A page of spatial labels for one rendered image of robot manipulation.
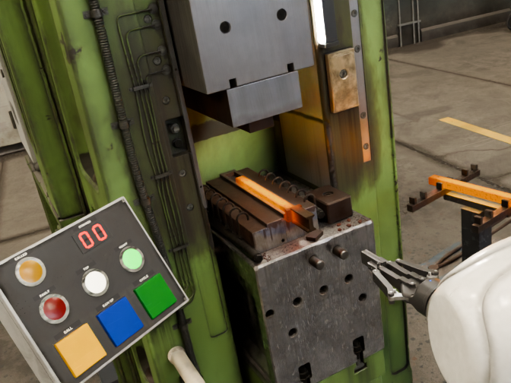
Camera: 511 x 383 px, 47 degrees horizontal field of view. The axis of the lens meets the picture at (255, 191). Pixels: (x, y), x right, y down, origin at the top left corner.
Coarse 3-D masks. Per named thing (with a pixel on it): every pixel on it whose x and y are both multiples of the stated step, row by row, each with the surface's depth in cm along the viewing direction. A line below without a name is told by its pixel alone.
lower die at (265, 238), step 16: (224, 176) 188; (256, 176) 186; (208, 192) 183; (224, 192) 178; (240, 192) 176; (272, 192) 170; (208, 208) 180; (224, 208) 170; (240, 208) 168; (256, 208) 164; (272, 208) 161; (304, 208) 159; (224, 224) 171; (240, 224) 159; (256, 224) 157; (272, 224) 155; (288, 224) 157; (256, 240) 154; (272, 240) 156; (288, 240) 159
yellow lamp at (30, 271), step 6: (24, 264) 112; (30, 264) 112; (36, 264) 113; (24, 270) 111; (30, 270) 112; (36, 270) 113; (42, 270) 114; (24, 276) 111; (30, 276) 112; (36, 276) 112; (30, 282) 111
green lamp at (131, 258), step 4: (124, 252) 126; (128, 252) 126; (132, 252) 127; (136, 252) 127; (124, 256) 125; (128, 256) 126; (132, 256) 126; (136, 256) 127; (140, 256) 128; (124, 260) 125; (128, 260) 125; (132, 260) 126; (136, 260) 127; (140, 260) 127; (128, 264) 125; (132, 264) 126; (136, 264) 126; (140, 264) 127; (132, 268) 126
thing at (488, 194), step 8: (432, 176) 175; (440, 176) 174; (432, 184) 175; (448, 184) 170; (456, 184) 168; (464, 184) 167; (472, 184) 166; (464, 192) 166; (472, 192) 164; (480, 192) 162; (488, 192) 160; (496, 192) 159; (504, 192) 158; (488, 200) 160; (496, 200) 158
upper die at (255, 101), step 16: (272, 80) 143; (288, 80) 145; (192, 96) 160; (208, 96) 150; (224, 96) 140; (240, 96) 140; (256, 96) 142; (272, 96) 144; (288, 96) 146; (208, 112) 153; (224, 112) 143; (240, 112) 141; (256, 112) 143; (272, 112) 145
